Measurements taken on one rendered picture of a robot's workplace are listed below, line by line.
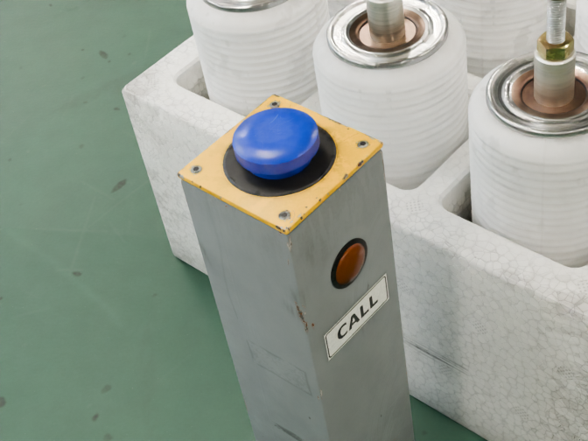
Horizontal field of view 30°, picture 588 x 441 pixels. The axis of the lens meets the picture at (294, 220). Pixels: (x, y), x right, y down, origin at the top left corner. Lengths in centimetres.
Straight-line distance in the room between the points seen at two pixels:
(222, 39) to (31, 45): 52
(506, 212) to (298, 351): 16
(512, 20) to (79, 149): 48
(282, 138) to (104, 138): 58
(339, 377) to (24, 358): 38
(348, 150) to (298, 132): 3
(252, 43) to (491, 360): 26
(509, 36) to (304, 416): 30
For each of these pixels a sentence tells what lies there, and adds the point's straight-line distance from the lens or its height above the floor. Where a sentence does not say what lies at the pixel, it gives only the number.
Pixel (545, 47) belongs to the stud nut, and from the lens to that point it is 61.
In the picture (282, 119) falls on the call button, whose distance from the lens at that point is 51.
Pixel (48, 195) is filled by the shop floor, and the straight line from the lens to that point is 103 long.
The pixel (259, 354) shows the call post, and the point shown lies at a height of 20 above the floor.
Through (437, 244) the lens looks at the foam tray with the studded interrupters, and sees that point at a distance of 65.
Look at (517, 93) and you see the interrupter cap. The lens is 64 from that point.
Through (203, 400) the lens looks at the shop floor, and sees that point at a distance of 83.
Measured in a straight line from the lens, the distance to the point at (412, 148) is 69.
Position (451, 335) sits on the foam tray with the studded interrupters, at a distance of 71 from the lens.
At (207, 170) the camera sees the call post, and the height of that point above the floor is 31.
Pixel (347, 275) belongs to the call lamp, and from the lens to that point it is 53.
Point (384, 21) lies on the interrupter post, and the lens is 67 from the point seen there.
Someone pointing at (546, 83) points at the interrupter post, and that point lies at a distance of 62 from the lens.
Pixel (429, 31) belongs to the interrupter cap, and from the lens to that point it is 68.
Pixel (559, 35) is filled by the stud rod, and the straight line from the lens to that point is 61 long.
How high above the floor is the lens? 65
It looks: 44 degrees down
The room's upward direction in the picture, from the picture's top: 11 degrees counter-clockwise
